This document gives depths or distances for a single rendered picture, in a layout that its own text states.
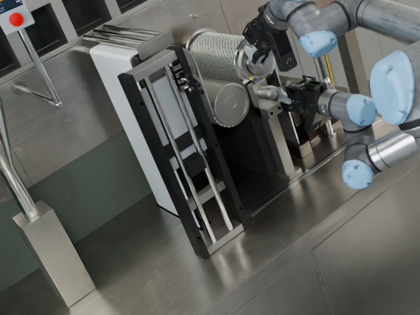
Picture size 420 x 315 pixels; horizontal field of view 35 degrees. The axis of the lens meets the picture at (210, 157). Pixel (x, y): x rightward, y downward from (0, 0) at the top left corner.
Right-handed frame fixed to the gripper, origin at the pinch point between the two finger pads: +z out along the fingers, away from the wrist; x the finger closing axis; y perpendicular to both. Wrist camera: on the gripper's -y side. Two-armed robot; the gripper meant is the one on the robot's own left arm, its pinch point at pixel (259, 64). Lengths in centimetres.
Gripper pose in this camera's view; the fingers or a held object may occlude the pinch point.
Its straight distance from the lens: 181.6
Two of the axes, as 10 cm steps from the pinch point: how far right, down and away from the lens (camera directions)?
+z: -2.2, 3.6, 9.1
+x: -7.6, 5.2, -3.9
